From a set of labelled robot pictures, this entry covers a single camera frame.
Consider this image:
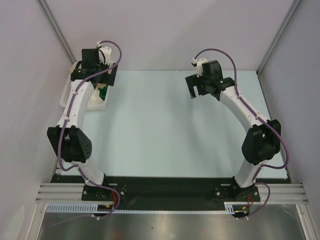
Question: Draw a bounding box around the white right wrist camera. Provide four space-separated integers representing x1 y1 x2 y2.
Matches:
191 58 208 78

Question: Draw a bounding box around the left aluminium corner post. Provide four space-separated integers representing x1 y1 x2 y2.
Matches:
36 0 76 64

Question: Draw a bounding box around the white plastic basket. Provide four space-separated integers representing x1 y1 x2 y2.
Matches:
59 61 111 111

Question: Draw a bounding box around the green cloth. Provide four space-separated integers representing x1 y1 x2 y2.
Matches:
98 85 108 101

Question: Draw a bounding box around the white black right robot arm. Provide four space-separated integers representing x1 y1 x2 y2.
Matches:
185 58 281 201

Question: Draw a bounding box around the cream white cloth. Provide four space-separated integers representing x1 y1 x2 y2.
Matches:
87 90 104 108

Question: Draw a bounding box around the aluminium corner post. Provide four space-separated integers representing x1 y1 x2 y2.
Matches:
256 0 303 77
36 0 76 64

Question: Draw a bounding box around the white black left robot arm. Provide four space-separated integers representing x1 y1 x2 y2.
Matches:
47 46 118 200

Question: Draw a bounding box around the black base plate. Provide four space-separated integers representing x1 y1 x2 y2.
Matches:
50 174 291 212

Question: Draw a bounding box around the right aluminium corner post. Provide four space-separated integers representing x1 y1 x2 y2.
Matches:
256 0 303 77

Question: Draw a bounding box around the white slotted cable duct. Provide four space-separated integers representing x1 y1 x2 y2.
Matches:
46 203 235 215

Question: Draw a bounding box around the aluminium front rail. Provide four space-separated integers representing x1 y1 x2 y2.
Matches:
35 183 309 204

